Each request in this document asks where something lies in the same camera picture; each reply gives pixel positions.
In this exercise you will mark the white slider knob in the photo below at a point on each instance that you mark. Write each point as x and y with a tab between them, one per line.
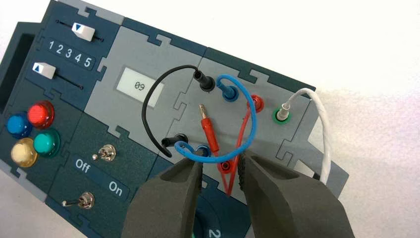
44	70
83	31

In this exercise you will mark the blue round push button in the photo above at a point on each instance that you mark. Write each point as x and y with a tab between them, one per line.
18	124

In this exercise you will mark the grey and blue control box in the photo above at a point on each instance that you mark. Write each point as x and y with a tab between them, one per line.
131	49

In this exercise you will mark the small white LCD display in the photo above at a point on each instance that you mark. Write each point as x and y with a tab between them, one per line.
139	86

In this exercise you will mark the red round push button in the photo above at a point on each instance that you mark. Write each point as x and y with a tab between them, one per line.
40	114

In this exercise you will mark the teal round push button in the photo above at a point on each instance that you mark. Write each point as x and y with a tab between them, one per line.
46	143

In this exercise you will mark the metal toggle switch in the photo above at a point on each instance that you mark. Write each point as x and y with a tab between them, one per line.
106	152
83	200

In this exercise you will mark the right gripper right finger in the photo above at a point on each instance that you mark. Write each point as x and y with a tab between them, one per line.
288	210

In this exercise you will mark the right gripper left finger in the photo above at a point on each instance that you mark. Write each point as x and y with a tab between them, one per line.
164	207

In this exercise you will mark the yellow round push button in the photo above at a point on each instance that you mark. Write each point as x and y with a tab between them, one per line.
23	152

